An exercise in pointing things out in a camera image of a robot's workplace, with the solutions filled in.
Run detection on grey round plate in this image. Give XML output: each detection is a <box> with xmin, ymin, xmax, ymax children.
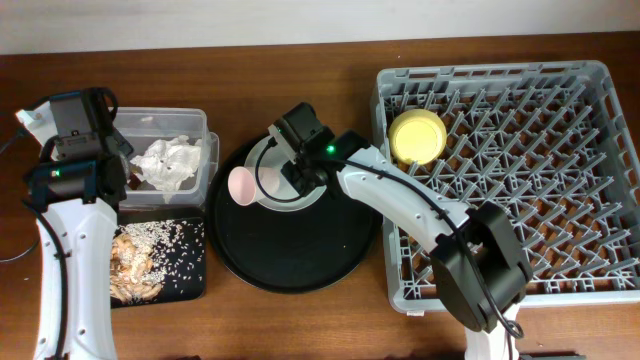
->
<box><xmin>241</xmin><ymin>136</ymin><xmax>326</xmax><ymax>212</ymax></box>

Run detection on pink plastic cup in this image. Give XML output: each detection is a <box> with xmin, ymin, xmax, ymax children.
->
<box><xmin>227</xmin><ymin>166</ymin><xmax>280</xmax><ymax>206</ymax></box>

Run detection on white tissue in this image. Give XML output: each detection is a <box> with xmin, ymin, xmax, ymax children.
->
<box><xmin>130</xmin><ymin>135</ymin><xmax>202</xmax><ymax>192</ymax></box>

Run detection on yellow bowl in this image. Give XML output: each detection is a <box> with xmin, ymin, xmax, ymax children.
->
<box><xmin>388</xmin><ymin>109</ymin><xmax>447</xmax><ymax>165</ymax></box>

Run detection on food scraps and rice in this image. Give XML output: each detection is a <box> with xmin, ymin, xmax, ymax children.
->
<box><xmin>109</xmin><ymin>219</ymin><xmax>204</xmax><ymax>304</ymax></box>

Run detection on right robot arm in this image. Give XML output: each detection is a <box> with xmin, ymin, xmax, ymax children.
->
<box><xmin>271</xmin><ymin>129</ymin><xmax>532</xmax><ymax>359</ymax></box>

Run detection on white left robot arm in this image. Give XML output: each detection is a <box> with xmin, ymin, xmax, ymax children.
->
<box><xmin>23</xmin><ymin>135</ymin><xmax>127</xmax><ymax>359</ymax></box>

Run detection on clear plastic waste bin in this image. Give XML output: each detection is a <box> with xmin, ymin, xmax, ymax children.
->
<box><xmin>114</xmin><ymin>107</ymin><xmax>219</xmax><ymax>209</ymax></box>

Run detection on grey dishwasher rack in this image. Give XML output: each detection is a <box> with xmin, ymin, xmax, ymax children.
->
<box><xmin>371</xmin><ymin>60</ymin><xmax>639</xmax><ymax>307</ymax></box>

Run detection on round black tray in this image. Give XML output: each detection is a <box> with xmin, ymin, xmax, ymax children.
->
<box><xmin>204</xmin><ymin>135</ymin><xmax>382</xmax><ymax>294</ymax></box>

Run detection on black rectangular tray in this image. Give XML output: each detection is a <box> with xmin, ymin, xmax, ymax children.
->
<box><xmin>109</xmin><ymin>207</ymin><xmax>209</xmax><ymax>309</ymax></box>

